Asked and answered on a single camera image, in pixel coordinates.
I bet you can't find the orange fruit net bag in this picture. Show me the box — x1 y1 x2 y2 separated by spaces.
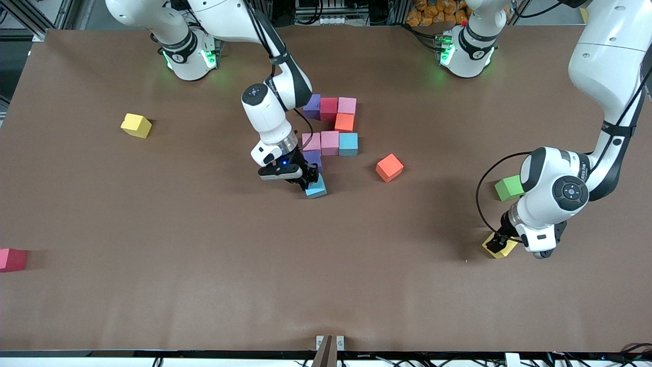
406 0 467 27

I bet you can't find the green foam cube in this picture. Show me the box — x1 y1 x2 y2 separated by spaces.
494 175 526 202

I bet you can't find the light blue foam cube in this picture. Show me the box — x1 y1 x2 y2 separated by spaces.
338 132 359 158
305 173 328 199

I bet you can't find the violet blue foam cube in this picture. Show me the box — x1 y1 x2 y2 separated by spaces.
303 149 323 173

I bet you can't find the crimson foam cube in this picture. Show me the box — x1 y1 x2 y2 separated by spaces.
0 248 28 273
319 97 339 122

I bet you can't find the aluminium frame profile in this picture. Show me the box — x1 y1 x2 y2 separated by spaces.
0 0 77 41
611 0 652 37

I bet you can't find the pale pink foam cube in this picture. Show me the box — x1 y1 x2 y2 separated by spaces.
320 130 340 157

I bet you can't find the small metal bracket plate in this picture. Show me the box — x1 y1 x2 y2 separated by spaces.
316 335 345 352

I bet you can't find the yellow foam cube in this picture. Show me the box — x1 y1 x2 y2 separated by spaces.
120 113 153 139
481 232 519 259

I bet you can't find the brown table cover sheet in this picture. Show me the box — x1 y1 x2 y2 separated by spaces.
0 24 652 353

